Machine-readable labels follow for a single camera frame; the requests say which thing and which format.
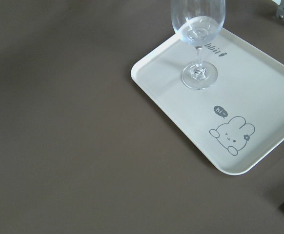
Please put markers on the cream rabbit tray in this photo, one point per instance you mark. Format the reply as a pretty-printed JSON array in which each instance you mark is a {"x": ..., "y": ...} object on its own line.
[{"x": 237, "y": 121}]

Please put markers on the clear wine glass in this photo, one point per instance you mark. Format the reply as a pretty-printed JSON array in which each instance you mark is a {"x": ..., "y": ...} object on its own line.
[{"x": 198, "y": 22}]

